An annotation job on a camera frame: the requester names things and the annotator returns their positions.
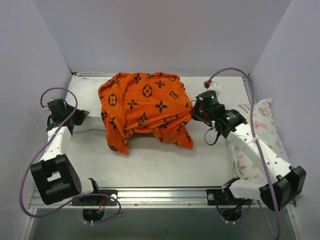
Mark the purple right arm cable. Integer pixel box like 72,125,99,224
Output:
204,67,282,240

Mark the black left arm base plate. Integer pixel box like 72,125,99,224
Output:
71,189,118,207

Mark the aluminium back frame rail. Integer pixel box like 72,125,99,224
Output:
72,70,244,78

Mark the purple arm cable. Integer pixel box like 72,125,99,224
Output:
204,67,282,240
19,87,122,223

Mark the aluminium frame rail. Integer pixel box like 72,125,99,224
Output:
27,187,297,210
72,70,244,78
242,76,257,104

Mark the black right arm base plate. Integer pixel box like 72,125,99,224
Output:
206,188,251,206

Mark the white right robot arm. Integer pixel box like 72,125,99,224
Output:
191,90,307,212

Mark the aluminium front frame rail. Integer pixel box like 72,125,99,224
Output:
27,187,297,210

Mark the white floral deer pillow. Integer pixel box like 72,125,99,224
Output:
226,98,303,191

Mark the orange patterned plush pillowcase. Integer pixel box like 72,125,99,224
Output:
98,72,194,155

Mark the aluminium right frame rail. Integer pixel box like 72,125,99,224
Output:
242,76,257,104

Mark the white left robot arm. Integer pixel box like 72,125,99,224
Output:
30,98,101,206

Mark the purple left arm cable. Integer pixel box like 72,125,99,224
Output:
19,87,122,223

